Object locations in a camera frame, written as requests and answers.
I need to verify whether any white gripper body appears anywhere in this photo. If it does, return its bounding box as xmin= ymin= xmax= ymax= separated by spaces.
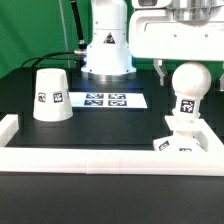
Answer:
xmin=129 ymin=0 xmax=224 ymax=61

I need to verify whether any white lamp bulb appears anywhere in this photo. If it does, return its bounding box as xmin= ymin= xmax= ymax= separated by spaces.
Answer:
xmin=172 ymin=62 xmax=211 ymax=119

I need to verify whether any white marker sheet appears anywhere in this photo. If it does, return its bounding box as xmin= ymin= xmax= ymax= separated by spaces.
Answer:
xmin=69 ymin=92 xmax=147 ymax=109

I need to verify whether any thin grey cable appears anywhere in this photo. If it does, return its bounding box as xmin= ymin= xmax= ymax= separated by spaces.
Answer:
xmin=58 ymin=0 xmax=72 ymax=69

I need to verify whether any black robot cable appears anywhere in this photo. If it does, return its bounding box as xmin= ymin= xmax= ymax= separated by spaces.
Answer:
xmin=21 ymin=0 xmax=88 ymax=69

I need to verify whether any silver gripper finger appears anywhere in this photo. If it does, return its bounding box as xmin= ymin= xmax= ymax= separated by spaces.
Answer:
xmin=153 ymin=59 xmax=169 ymax=86
xmin=215 ymin=74 xmax=224 ymax=92

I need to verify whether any white U-shaped frame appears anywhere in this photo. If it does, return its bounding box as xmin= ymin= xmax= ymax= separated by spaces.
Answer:
xmin=0 ymin=114 xmax=224 ymax=176

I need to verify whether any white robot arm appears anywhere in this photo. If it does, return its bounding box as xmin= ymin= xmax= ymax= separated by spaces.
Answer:
xmin=82 ymin=0 xmax=224 ymax=84

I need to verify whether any white lamp shade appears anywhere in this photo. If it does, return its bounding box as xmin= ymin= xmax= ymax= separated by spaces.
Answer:
xmin=33 ymin=68 xmax=73 ymax=122

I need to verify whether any white lamp base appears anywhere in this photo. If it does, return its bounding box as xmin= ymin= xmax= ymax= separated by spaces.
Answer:
xmin=153 ymin=116 xmax=204 ymax=152

